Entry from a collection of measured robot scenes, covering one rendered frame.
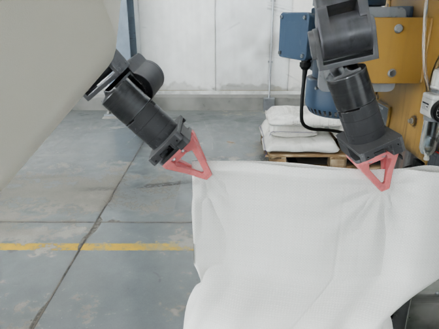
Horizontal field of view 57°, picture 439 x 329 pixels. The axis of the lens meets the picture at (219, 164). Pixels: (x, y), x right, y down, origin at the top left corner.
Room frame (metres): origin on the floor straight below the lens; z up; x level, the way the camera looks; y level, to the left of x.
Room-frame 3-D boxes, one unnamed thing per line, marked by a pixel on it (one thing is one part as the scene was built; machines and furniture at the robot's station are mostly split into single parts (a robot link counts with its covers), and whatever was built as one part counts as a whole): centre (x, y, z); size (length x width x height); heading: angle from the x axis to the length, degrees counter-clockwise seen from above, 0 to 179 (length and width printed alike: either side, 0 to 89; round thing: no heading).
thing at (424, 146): (0.66, -0.36, 1.11); 0.03 x 0.03 x 0.06
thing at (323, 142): (3.50, -0.72, 0.20); 0.67 x 0.44 x 0.15; 90
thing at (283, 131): (3.71, -0.68, 0.32); 0.66 x 0.42 x 0.15; 174
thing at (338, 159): (3.70, -1.04, 0.07); 1.20 x 0.82 x 0.14; 90
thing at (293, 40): (0.88, -0.18, 1.25); 0.10 x 0.08 x 0.12; 25
